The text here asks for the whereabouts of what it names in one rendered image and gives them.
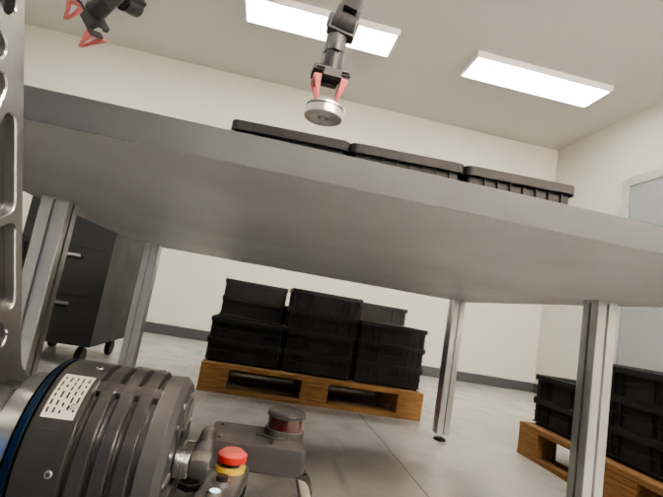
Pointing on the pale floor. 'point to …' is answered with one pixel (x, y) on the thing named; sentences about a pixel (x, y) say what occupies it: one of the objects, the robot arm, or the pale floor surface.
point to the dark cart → (92, 286)
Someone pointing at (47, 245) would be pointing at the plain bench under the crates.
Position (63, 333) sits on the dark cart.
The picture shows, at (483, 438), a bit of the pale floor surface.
